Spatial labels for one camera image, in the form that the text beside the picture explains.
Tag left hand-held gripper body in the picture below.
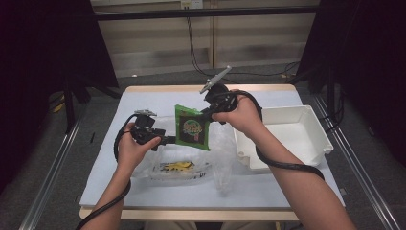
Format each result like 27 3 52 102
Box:
131 109 167 151

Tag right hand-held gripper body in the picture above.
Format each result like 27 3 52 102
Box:
200 65 239 115

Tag green snack packet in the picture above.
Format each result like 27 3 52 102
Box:
173 103 212 151

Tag yellow snack packet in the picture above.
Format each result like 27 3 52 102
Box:
159 160 196 173

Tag clear printed plastic bag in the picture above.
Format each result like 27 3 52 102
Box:
131 115 214 189

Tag white plastic bin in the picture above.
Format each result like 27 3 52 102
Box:
234 104 334 173

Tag person's left hand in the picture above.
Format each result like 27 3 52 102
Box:
117 123 163 173

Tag person's right hand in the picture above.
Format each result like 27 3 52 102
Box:
212 90 264 139

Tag black metal stand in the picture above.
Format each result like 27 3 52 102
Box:
61 84 123 134

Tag black horizontal bar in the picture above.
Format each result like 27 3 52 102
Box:
94 5 320 22

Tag person's legs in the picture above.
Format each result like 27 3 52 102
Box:
143 220 282 230

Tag black curtain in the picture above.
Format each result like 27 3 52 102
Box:
0 0 120 193
295 0 406 167

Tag left hand-held gripper cable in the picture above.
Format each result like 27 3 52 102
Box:
76 114 138 230

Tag black wall cable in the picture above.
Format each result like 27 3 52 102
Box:
186 17 302 84

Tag white wall outlet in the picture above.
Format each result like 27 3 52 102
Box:
180 0 204 10

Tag metal floor rail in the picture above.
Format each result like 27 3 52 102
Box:
311 95 404 230
18 104 85 230

